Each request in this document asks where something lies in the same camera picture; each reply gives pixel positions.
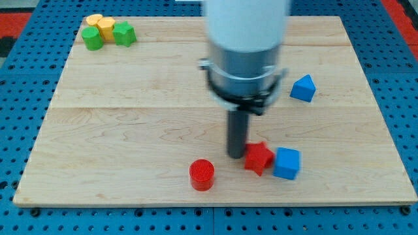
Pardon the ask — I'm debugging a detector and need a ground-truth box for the red cylinder block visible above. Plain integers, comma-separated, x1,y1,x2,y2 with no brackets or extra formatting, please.
189,159,215,191

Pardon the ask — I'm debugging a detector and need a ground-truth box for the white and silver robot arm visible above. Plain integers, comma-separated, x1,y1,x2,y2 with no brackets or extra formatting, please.
200,0,291,116

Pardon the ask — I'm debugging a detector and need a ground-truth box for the red star block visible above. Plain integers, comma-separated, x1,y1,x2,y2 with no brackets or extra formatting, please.
244,142,275,176

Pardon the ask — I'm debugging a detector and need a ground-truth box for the green star block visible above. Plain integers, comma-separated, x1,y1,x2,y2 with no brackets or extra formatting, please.
112,21,137,47

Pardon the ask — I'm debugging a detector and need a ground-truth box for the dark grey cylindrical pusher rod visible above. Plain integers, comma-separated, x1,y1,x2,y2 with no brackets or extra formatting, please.
227,110,249,159

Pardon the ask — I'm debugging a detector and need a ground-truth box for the light wooden board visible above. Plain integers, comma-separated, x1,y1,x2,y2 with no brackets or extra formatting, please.
13,16,417,208

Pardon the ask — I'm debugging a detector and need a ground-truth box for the blue cube block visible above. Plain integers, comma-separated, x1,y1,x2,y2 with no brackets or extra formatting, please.
272,147,300,180

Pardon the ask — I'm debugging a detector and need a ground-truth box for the blue triangular prism block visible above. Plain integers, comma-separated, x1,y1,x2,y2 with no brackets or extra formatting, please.
290,74,316,102

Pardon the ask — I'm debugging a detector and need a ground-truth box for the green cylinder block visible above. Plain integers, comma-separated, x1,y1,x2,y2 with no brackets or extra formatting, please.
82,26,103,51

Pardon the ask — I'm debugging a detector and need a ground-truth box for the yellow hexagon block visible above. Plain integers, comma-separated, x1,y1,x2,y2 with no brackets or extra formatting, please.
97,16,116,42

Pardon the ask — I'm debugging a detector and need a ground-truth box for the yellow cylinder block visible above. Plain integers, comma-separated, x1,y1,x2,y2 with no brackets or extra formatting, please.
86,14,103,27

